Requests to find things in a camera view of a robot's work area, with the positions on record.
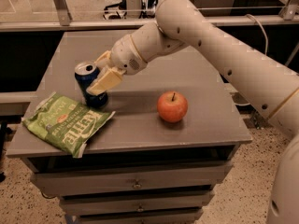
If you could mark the top drawer with knob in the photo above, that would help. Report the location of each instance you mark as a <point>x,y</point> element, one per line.
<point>133,178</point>

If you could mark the green jalapeno chip bag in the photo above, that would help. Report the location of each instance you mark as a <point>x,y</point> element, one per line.
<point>65,123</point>

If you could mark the black office chair base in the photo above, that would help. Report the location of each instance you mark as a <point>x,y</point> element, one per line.
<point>131,9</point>

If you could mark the middle drawer with knob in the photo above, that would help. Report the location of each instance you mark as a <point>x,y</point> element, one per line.
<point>137,203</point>

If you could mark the red apple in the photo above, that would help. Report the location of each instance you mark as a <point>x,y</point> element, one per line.
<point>172,106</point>

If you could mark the bottom drawer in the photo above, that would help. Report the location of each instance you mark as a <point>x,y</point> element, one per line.
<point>184,215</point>

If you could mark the metal railing frame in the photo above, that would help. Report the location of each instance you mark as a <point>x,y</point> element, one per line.
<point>35,15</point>

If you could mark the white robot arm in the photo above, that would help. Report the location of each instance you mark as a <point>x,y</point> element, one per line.
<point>270,87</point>

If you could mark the drawer with knob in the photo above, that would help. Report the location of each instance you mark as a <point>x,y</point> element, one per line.
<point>137,203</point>
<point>133,178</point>

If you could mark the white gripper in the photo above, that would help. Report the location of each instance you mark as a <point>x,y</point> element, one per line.
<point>125,56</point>

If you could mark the grey drawer cabinet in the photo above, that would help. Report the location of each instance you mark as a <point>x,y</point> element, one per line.
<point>212,130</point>

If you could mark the blue pepsi can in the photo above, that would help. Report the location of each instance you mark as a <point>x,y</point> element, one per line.
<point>85,74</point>

